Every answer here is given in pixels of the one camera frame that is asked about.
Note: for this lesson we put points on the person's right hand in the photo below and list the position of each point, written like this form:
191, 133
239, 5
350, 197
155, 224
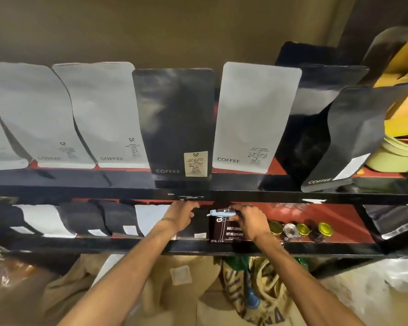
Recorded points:
255, 224

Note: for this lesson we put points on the person's left hand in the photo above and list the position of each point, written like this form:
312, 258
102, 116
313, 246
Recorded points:
178, 215

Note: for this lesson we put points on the person's left thumb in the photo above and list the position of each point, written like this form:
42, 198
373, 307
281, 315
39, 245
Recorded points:
189, 221

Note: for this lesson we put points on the person's right thumb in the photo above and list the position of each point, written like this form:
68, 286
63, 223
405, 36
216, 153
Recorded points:
242, 223

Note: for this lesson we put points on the black coffee bag white label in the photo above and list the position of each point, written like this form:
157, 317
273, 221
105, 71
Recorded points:
3, 217
353, 132
394, 220
83, 217
199, 227
120, 215

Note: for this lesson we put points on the dark brown coffee bag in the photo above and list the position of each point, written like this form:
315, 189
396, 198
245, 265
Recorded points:
224, 230

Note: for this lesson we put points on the light blue bag clip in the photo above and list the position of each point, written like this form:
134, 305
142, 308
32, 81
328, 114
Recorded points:
221, 212

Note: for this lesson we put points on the person's left forearm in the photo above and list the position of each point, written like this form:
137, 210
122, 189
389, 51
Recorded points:
122, 274

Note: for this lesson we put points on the person's right forearm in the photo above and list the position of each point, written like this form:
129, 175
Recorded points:
302, 281

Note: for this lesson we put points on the black metal shelf rack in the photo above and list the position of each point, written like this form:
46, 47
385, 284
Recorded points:
258, 196

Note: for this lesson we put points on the yellow lid glass jar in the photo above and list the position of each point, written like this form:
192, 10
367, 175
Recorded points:
303, 229
325, 229
275, 228

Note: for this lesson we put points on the green plastic packet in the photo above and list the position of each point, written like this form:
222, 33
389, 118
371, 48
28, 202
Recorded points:
238, 263

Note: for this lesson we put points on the clip top glass jar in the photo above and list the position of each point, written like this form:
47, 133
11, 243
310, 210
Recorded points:
290, 231

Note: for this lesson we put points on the printed burlap sack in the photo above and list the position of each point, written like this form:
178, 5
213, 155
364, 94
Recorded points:
268, 288

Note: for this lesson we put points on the blue plastic object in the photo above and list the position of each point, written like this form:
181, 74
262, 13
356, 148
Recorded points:
252, 295

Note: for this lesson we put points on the black coffee bag beige label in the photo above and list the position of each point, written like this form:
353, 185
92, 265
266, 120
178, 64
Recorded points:
175, 122

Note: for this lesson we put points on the beige woven sack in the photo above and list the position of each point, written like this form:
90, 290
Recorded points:
360, 295

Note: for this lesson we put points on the large black coffee bag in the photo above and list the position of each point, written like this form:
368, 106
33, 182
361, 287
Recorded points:
309, 98

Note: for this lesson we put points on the green paper bag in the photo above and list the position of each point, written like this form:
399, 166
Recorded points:
394, 156

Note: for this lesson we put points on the white plastic bag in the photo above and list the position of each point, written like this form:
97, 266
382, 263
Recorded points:
404, 274

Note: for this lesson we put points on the brown paper sack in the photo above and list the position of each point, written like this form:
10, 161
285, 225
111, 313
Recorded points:
17, 288

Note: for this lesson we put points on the yellow paper bag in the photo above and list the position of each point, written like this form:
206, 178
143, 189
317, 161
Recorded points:
406, 101

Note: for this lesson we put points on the grey foil bag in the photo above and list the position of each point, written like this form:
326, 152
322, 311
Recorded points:
382, 44

